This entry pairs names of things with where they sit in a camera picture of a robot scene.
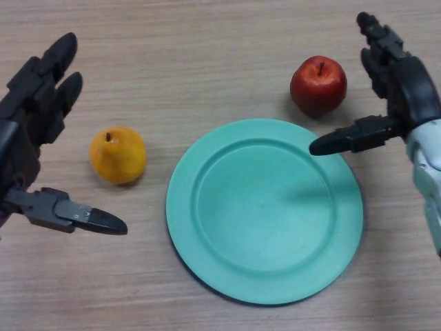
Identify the yellow pear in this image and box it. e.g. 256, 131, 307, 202
89, 126, 147, 185

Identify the red apple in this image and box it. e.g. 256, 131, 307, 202
289, 56, 348, 118

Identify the green round plate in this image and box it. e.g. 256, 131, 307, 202
165, 119, 365, 306

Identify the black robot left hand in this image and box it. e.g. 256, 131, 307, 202
0, 32, 128, 236

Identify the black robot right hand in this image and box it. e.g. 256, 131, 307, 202
309, 12, 441, 157

